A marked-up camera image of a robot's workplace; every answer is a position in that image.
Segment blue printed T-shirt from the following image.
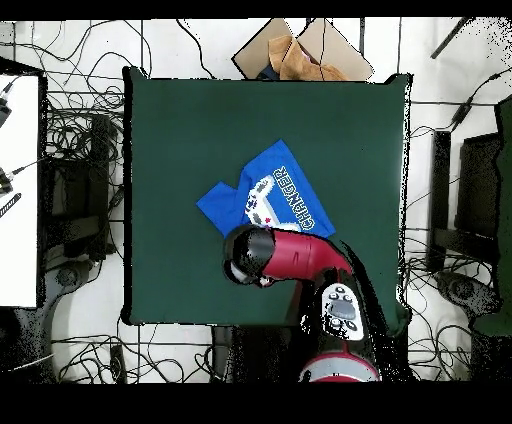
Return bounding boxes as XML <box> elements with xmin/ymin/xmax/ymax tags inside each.
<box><xmin>195</xmin><ymin>138</ymin><xmax>337</xmax><ymax>240</ymax></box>

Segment black power strip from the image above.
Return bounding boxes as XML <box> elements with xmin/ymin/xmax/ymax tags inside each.
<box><xmin>109</xmin><ymin>343</ymin><xmax>128</xmax><ymax>384</ymax></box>

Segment dark green table cloth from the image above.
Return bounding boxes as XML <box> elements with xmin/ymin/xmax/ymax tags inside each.
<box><xmin>121</xmin><ymin>65</ymin><xmax>413</xmax><ymax>337</ymax></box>
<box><xmin>471</xmin><ymin>94</ymin><xmax>512</xmax><ymax>338</ymax></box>

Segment dark blue cloth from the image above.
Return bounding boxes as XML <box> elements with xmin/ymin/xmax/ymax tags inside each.
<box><xmin>256</xmin><ymin>64</ymin><xmax>282</xmax><ymax>81</ymax></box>

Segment tan cloth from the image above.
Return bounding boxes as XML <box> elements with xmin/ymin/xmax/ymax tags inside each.
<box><xmin>267</xmin><ymin>34</ymin><xmax>352</xmax><ymax>82</ymax></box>

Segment brown cardboard box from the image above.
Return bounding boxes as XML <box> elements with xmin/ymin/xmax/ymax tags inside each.
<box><xmin>231</xmin><ymin>17</ymin><xmax>375</xmax><ymax>83</ymax></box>

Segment black ribbed strip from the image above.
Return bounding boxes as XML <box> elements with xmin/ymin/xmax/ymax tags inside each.
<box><xmin>0</xmin><ymin>192</ymin><xmax>23</xmax><ymax>220</ymax></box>

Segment black device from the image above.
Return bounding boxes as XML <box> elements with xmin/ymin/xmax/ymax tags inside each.
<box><xmin>0</xmin><ymin>166</ymin><xmax>16</xmax><ymax>197</ymax></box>
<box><xmin>0</xmin><ymin>95</ymin><xmax>13</xmax><ymax>130</ymax></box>

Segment black power adapter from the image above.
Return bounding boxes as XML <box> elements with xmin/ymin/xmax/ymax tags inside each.
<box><xmin>450</xmin><ymin>99</ymin><xmax>474</xmax><ymax>131</ymax></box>

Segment black rod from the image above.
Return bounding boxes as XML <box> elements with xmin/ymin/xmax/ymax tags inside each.
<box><xmin>430</xmin><ymin>16</ymin><xmax>475</xmax><ymax>60</ymax></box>

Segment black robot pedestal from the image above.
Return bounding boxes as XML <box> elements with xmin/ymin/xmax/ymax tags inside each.
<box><xmin>210</xmin><ymin>324</ymin><xmax>313</xmax><ymax>383</ymax></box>

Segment black cable tangle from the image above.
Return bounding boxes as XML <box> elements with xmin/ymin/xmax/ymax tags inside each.
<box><xmin>401</xmin><ymin>223</ymin><xmax>475</xmax><ymax>381</ymax></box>
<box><xmin>41</xmin><ymin>19</ymin><xmax>126</xmax><ymax>165</ymax></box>
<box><xmin>51</xmin><ymin>334</ymin><xmax>213</xmax><ymax>384</ymax></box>

